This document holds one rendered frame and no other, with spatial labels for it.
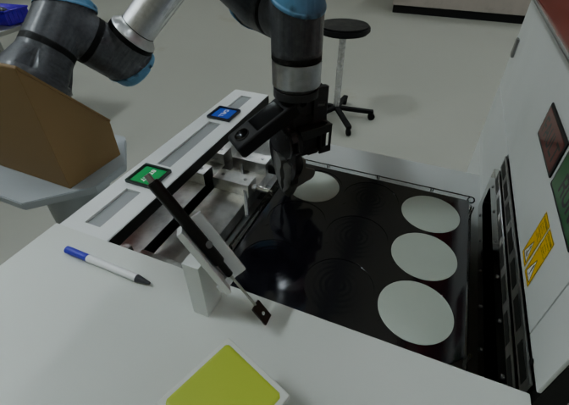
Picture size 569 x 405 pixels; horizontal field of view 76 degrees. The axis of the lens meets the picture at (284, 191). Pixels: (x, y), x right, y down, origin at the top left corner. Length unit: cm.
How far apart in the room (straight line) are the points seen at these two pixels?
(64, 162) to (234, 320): 62
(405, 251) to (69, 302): 47
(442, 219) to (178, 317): 47
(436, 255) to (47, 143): 79
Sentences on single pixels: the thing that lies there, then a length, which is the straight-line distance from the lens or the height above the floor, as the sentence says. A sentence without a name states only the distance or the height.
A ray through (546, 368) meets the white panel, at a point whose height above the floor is 100.
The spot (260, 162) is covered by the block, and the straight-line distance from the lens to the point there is 77.
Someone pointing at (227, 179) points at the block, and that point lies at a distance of 73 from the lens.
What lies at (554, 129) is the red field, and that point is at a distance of 58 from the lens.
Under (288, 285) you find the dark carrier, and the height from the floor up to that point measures 90.
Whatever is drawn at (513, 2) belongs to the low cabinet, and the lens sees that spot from 647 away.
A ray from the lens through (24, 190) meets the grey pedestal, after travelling 103.
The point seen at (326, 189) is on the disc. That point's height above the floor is 90.
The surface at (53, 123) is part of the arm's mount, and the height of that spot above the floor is 98.
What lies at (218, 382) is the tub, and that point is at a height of 103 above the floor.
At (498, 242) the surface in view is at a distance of 63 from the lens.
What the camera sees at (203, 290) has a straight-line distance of 41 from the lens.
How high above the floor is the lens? 134
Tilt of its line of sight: 38 degrees down
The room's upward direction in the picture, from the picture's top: straight up
